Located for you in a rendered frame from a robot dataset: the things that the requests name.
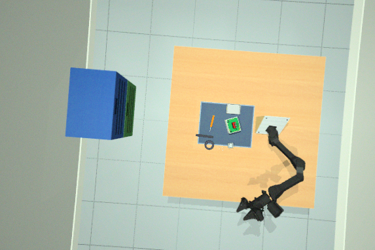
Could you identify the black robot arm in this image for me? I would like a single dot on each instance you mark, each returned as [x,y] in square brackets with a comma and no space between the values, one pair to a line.
[277,190]

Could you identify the blue work mat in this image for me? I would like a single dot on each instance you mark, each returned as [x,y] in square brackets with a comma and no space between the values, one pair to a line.
[218,130]

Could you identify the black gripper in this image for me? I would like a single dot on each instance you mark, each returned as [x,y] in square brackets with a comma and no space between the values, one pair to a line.
[255,207]

